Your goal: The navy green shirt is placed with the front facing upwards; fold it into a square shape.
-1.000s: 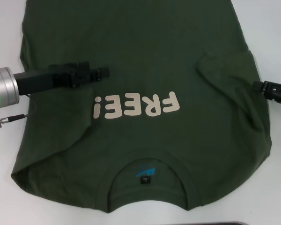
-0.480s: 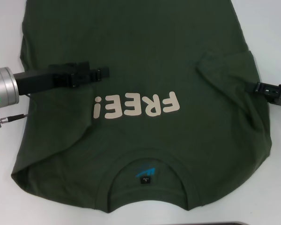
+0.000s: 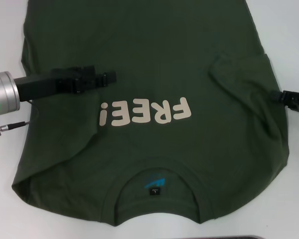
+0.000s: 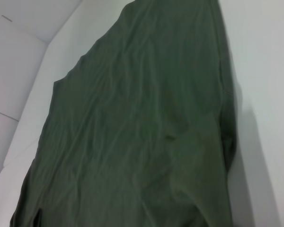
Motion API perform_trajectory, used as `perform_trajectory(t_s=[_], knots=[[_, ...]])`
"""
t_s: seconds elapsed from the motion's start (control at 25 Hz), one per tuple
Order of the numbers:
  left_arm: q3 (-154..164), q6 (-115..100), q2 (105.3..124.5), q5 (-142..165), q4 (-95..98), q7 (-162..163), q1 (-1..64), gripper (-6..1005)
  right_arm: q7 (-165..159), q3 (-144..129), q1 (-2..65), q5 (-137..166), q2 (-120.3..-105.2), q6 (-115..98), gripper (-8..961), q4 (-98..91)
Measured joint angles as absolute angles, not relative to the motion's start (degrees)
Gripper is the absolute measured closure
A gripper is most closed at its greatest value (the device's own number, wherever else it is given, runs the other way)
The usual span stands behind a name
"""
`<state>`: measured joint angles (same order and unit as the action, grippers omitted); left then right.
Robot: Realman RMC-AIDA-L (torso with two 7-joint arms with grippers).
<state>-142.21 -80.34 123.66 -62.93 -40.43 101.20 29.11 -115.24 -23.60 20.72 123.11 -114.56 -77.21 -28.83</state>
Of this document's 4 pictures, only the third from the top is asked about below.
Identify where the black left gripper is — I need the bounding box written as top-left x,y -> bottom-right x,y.
13,65 -> 117,102

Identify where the dark green printed t-shirt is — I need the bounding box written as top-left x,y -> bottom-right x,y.
11,0 -> 290,221

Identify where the dark grey robot base edge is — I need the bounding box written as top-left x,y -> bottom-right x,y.
218,235 -> 265,239

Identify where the left arm cable with connector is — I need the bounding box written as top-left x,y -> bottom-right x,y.
0,99 -> 39,138

